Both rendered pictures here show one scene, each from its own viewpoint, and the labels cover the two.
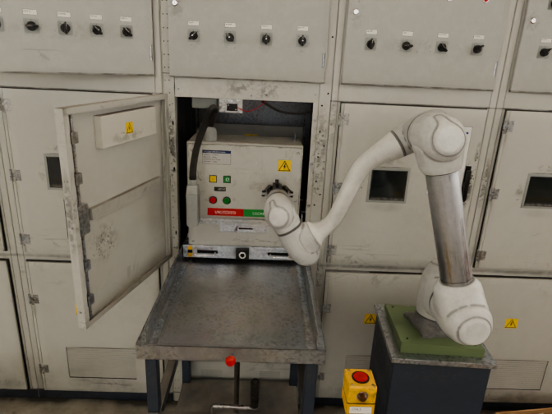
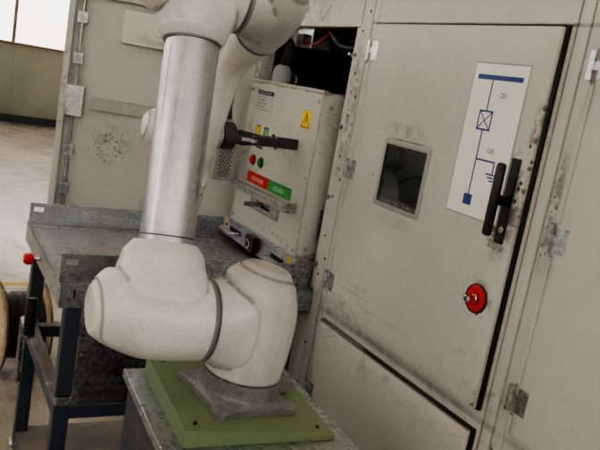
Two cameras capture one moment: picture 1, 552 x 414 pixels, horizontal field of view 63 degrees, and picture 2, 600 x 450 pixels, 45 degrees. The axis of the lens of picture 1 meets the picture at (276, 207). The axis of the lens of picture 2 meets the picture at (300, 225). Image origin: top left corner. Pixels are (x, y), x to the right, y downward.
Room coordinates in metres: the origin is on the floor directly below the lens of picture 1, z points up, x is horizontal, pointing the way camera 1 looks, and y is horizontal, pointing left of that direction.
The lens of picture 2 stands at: (0.95, -1.86, 1.39)
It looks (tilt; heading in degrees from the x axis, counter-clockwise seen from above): 11 degrees down; 62
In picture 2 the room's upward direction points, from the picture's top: 10 degrees clockwise
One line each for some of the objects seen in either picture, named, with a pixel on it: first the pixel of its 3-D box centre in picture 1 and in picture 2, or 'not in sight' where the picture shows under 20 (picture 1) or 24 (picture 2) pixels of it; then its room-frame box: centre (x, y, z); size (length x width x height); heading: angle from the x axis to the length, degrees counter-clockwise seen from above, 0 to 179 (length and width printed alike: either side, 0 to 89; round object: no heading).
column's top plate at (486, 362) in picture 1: (429, 333); (234, 410); (1.52, -0.63, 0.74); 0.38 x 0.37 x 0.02; 89
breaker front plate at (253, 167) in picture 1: (244, 199); (270, 163); (1.86, 0.14, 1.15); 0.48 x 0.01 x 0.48; 92
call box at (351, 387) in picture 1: (358, 391); not in sight; (1.05, -0.26, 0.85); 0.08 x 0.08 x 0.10; 2
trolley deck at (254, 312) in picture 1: (238, 300); (162, 263); (1.56, 0.13, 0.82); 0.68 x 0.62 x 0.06; 2
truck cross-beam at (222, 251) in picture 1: (242, 250); (262, 244); (1.88, 0.14, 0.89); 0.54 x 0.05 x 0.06; 92
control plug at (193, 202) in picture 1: (193, 204); (224, 153); (1.79, 0.35, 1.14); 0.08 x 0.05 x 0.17; 2
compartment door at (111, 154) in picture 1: (124, 198); (156, 116); (1.61, 0.58, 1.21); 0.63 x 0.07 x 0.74; 166
